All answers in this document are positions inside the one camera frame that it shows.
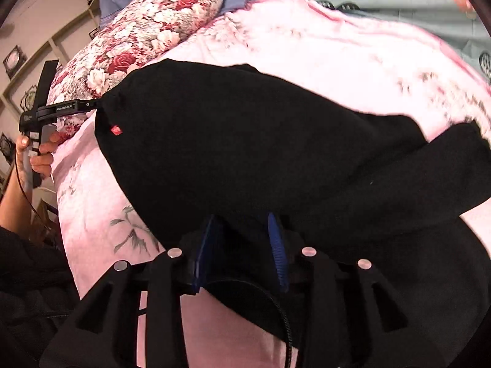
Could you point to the person's left hand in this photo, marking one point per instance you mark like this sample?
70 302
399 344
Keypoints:
44 161

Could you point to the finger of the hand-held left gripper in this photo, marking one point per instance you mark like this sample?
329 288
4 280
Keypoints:
88 105

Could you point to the black pants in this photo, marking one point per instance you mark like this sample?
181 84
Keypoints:
249 142

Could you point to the black ornamental wall picture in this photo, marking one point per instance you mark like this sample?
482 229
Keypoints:
15 60
30 97
5 145

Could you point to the white wooden wall lattice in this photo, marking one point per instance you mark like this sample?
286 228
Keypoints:
57 42

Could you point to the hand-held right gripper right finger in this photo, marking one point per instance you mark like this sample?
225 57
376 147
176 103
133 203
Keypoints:
279 255

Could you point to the person's left forearm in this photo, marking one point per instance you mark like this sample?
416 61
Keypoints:
13 199

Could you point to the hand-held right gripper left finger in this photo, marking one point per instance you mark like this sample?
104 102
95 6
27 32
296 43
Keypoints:
203 253

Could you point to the pink floral bedsheet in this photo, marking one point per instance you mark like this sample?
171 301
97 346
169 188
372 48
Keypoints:
345 65

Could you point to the person's black clothing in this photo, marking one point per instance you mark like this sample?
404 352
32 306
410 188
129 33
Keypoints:
30 295

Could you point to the red floral pillow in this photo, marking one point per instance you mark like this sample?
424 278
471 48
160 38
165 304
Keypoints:
153 27

